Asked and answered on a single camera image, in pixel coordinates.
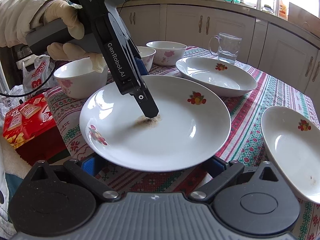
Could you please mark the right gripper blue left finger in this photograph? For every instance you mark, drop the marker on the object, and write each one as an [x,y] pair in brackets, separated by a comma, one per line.
[92,164]

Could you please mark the wooden cutting board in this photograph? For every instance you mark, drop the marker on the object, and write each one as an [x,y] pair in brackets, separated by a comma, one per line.
[304,19]

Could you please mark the white bowl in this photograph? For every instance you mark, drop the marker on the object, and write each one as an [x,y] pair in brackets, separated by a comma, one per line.
[167,52]
[147,54]
[78,80]

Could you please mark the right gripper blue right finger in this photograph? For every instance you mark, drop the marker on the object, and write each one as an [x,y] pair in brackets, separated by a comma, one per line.
[215,166]

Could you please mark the red cardboard box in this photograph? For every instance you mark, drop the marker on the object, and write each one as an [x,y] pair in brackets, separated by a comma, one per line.
[32,131]

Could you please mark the large fruit plate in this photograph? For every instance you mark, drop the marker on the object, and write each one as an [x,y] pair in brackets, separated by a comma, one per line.
[192,125]

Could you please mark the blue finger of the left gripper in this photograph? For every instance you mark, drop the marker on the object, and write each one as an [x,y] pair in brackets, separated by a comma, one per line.
[140,68]
[145,101]

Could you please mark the white jacket forearm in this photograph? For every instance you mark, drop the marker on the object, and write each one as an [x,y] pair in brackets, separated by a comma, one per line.
[20,17]

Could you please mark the glass mug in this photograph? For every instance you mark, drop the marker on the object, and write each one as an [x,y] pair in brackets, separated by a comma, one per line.
[228,47]

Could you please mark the white plastic bag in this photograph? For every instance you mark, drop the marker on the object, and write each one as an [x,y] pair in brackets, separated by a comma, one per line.
[43,66]

